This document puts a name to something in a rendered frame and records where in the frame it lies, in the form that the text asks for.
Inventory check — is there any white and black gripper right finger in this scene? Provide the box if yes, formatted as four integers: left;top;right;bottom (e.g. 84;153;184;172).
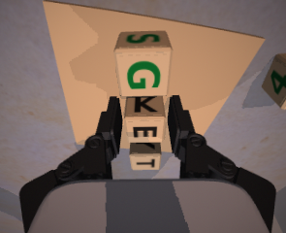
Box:
168;95;276;233

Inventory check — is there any wooden letter block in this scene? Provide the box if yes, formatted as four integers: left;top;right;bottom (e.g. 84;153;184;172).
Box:
124;96;166;143
113;31;173;97
129;142;162;170
262;53;286;110

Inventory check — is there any tan flat mat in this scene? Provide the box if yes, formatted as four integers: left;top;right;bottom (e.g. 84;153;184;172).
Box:
43;0;266;152

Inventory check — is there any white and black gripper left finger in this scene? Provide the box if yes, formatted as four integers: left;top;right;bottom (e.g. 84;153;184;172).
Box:
19;96;123;233

